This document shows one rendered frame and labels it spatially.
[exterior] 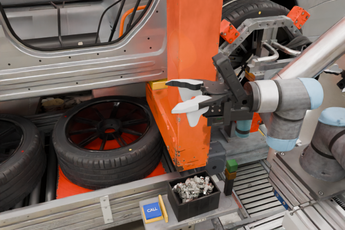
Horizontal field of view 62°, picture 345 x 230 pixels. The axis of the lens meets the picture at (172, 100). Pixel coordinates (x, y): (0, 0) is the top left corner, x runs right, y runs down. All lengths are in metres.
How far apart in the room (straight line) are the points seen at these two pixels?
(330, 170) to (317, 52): 0.44
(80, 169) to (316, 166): 1.13
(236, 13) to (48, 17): 1.40
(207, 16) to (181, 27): 0.10
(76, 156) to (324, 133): 1.16
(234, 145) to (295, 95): 1.40
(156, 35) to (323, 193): 1.08
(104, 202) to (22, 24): 1.41
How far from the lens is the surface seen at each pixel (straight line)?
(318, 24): 2.11
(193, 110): 0.58
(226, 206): 1.42
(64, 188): 1.80
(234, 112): 0.67
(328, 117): 1.01
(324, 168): 1.11
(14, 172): 1.69
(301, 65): 0.83
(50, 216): 1.62
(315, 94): 0.71
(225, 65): 0.61
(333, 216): 1.13
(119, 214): 1.69
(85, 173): 1.65
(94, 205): 1.59
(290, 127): 0.74
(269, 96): 0.66
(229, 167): 1.30
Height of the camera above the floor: 1.57
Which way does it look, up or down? 33 degrees down
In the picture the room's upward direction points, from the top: straight up
